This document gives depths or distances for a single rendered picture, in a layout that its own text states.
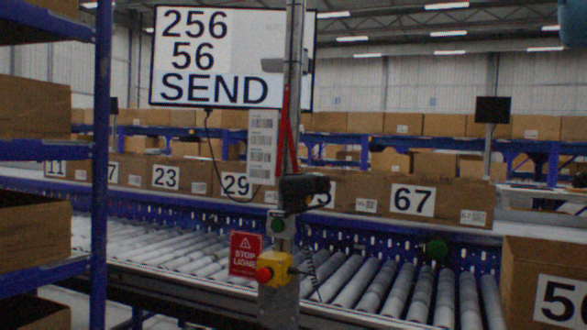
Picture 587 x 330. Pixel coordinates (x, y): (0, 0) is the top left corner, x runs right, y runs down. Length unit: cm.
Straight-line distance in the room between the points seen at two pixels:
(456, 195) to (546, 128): 468
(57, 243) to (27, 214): 7
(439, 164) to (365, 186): 427
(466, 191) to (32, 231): 129
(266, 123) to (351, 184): 64
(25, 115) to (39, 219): 17
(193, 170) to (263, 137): 92
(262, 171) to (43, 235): 52
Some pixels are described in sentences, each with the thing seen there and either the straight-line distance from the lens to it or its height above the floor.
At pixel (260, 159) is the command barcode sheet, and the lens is 103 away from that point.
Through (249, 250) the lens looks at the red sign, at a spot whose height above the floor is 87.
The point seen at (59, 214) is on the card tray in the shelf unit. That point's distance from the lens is 77.
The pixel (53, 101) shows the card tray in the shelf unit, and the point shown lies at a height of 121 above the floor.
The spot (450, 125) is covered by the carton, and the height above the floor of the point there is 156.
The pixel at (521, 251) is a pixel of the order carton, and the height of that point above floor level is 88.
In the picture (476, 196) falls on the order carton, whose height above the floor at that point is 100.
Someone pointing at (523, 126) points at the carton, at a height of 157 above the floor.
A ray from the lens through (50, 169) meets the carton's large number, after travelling 263.
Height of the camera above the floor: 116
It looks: 3 degrees down
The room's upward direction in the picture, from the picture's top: 3 degrees clockwise
